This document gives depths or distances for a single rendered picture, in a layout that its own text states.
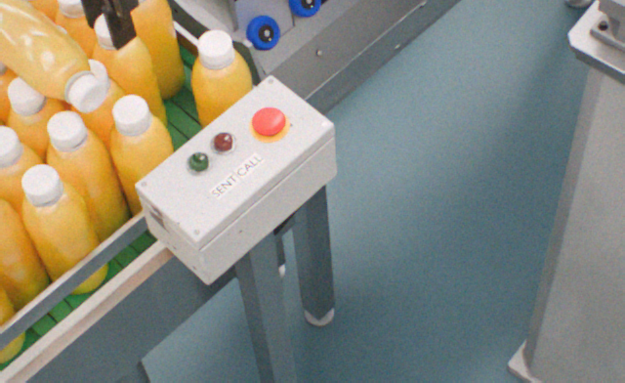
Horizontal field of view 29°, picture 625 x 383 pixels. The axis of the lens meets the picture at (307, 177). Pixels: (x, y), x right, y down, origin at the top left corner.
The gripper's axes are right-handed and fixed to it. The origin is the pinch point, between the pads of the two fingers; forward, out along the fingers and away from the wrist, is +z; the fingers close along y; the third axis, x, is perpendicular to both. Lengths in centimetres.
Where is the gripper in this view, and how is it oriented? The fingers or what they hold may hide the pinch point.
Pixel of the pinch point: (106, 12)
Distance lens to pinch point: 139.3
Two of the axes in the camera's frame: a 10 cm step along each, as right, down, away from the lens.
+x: -7.1, 6.1, -3.4
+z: 0.6, 5.4, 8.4
